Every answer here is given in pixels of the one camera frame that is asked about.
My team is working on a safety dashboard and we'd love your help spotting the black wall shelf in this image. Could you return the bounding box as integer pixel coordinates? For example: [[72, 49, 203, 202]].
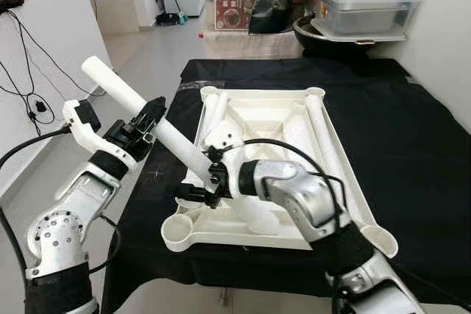
[[0, 0, 26, 13]]

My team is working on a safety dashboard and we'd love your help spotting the thin wall power cable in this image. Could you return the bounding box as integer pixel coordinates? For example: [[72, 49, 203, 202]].
[[0, 9, 107, 138]]

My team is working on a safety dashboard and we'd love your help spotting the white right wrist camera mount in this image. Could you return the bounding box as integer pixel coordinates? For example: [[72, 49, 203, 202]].
[[197, 119, 249, 199]]

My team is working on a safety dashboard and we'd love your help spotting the clear plastic storage box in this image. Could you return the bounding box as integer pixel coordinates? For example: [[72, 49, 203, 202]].
[[318, 0, 422, 35]]

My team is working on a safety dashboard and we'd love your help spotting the red printed carton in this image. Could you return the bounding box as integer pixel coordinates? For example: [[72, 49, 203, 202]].
[[213, 0, 260, 32]]

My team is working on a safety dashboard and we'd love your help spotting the black tablecloth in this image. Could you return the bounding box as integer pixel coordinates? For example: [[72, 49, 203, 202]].
[[102, 57, 471, 313]]

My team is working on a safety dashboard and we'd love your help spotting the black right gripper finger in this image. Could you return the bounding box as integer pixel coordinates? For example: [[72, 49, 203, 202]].
[[174, 183, 219, 207]]

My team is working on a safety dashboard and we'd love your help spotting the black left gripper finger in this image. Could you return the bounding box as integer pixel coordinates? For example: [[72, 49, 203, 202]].
[[141, 96, 168, 138]]

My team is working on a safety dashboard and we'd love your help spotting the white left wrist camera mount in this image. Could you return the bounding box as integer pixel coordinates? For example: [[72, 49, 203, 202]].
[[61, 99, 138, 171]]

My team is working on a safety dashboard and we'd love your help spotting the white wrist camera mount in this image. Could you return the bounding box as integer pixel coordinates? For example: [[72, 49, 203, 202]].
[[61, 99, 138, 171], [197, 119, 249, 199]]

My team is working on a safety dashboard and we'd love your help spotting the white plastic children table top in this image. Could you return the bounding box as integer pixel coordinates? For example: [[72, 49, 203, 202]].
[[160, 86, 400, 258]]

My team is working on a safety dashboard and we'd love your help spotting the black wok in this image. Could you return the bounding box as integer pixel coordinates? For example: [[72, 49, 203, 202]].
[[293, 14, 402, 61]]

